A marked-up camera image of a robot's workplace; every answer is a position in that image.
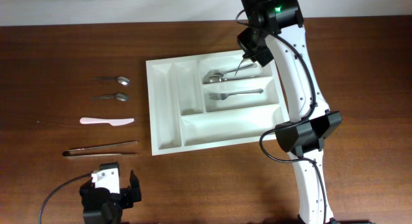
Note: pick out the pink plastic knife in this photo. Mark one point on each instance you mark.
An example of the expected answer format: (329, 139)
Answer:
(112, 122)

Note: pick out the small teaspoon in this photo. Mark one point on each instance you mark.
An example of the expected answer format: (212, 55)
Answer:
(120, 79)
(119, 96)

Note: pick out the lower small teaspoon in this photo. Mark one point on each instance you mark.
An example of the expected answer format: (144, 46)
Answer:
(119, 96)

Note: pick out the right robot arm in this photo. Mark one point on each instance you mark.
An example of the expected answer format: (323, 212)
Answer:
(275, 32)

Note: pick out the white plastic cutlery tray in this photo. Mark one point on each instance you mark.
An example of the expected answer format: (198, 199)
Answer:
(182, 118)

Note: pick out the metal fork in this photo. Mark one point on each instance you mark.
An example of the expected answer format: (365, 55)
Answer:
(242, 61)
(224, 96)

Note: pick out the upper small teaspoon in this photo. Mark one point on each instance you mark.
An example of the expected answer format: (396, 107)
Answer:
(120, 79)

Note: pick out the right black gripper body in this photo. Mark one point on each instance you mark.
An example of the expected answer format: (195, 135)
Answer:
(257, 55)

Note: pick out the metal kitchen tongs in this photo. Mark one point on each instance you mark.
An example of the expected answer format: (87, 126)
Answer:
(99, 150)

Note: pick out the large metal spoon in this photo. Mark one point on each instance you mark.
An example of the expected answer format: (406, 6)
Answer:
(220, 78)
(223, 72)

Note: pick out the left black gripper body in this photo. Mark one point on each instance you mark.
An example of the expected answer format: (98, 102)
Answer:
(126, 199)

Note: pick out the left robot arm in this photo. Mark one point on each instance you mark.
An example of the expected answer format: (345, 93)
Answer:
(103, 200)

